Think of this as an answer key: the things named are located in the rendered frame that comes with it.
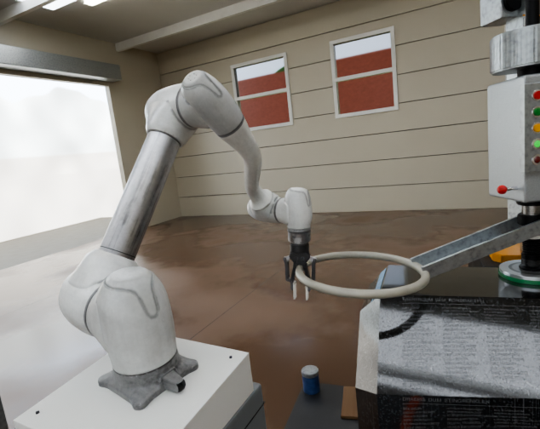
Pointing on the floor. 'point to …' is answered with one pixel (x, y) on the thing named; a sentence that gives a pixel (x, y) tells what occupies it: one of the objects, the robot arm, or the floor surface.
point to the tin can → (310, 380)
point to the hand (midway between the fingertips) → (301, 290)
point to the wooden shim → (349, 403)
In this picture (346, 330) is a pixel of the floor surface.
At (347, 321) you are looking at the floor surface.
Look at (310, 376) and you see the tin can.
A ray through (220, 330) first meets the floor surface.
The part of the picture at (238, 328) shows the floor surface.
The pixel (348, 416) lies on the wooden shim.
